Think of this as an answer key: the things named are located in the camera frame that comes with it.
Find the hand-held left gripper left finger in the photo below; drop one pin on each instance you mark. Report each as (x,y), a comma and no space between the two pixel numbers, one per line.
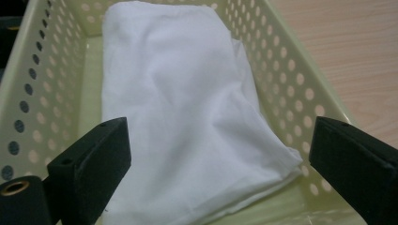
(94,165)

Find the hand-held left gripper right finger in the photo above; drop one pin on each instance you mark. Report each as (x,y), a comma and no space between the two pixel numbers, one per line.
(353,162)

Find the white cloth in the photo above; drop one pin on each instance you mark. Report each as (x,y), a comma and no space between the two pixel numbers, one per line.
(181,109)

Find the pale yellow perforated plastic basket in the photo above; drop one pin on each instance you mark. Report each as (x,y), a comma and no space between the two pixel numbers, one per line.
(281,78)

